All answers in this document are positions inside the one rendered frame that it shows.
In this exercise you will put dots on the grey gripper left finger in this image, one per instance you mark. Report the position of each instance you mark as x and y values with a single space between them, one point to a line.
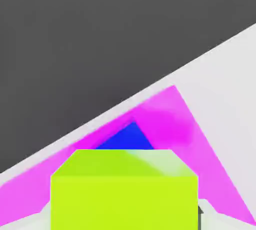
30 221

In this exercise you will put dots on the small yellow-green cube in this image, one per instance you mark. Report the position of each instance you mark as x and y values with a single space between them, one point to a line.
124 198

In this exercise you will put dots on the large magenta box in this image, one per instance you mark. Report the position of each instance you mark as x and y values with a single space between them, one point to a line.
170 126

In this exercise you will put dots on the small blue cube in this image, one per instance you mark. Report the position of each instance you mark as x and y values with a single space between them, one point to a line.
128 138

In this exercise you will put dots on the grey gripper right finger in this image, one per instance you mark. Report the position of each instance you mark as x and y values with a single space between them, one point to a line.
216 219

